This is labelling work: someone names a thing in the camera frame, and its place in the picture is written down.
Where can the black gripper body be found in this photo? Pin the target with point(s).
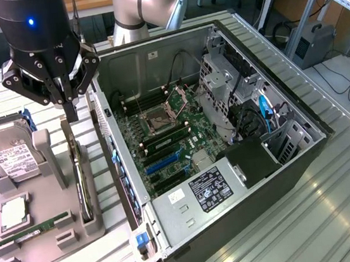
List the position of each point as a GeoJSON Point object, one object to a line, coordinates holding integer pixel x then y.
{"type": "Point", "coordinates": [35, 33]}

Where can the black and green graphics card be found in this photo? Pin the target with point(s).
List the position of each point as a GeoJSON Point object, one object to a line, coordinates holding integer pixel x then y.
{"type": "Point", "coordinates": [83, 187]}

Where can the thin metal locking lever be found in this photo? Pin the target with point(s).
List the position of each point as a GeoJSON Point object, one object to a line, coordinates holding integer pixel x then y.
{"type": "Point", "coordinates": [138, 105]}

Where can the silver hard disk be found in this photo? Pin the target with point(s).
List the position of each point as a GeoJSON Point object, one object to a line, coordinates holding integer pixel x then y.
{"type": "Point", "coordinates": [4, 142]}

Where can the black RAM slot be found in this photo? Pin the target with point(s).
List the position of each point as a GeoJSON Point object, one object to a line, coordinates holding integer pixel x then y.
{"type": "Point", "coordinates": [151, 95]}
{"type": "Point", "coordinates": [149, 104]}
{"type": "Point", "coordinates": [174, 128]}

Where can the CPU socket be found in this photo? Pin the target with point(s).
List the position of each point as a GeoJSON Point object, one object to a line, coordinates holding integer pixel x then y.
{"type": "Point", "coordinates": [159, 120]}

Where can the metal socket cover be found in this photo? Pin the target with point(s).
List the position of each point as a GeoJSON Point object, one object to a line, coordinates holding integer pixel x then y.
{"type": "Point", "coordinates": [179, 100]}

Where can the green RAM stick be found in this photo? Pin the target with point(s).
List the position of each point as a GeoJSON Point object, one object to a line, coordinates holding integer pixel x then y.
{"type": "Point", "coordinates": [31, 232]}
{"type": "Point", "coordinates": [167, 142]}

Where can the black expansion slot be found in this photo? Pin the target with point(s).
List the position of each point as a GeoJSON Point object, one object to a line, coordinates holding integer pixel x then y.
{"type": "Point", "coordinates": [171, 182]}
{"type": "Point", "coordinates": [159, 157]}

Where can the blue expansion slot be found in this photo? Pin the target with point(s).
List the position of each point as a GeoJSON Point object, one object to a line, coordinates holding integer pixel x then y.
{"type": "Point", "coordinates": [163, 164]}

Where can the silver perforated drive cage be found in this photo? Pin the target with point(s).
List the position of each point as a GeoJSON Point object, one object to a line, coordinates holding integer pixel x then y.
{"type": "Point", "coordinates": [216, 78]}

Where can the grey parts rack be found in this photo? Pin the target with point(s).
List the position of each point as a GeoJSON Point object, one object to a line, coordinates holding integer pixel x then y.
{"type": "Point", "coordinates": [43, 201]}

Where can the green motherboard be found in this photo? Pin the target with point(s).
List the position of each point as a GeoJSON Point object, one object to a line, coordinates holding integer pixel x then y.
{"type": "Point", "coordinates": [201, 127]}

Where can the silver CPU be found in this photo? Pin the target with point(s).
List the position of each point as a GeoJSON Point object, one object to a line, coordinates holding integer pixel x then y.
{"type": "Point", "coordinates": [12, 213]}

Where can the silver chipset heatsink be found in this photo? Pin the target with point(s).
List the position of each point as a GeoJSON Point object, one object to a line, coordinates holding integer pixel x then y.
{"type": "Point", "coordinates": [202, 161]}

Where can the grey power supply with label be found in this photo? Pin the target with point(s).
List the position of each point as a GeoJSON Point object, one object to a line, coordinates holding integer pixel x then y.
{"type": "Point", "coordinates": [173, 220]}

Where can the blue case latch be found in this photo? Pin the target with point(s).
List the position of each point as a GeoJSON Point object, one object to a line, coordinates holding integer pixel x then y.
{"type": "Point", "coordinates": [142, 240]}

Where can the silver disk bay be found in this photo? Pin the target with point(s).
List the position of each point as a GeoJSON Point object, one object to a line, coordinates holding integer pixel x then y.
{"type": "Point", "coordinates": [288, 145]}

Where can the open black PC case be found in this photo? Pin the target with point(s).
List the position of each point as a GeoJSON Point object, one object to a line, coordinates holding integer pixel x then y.
{"type": "Point", "coordinates": [209, 254]}

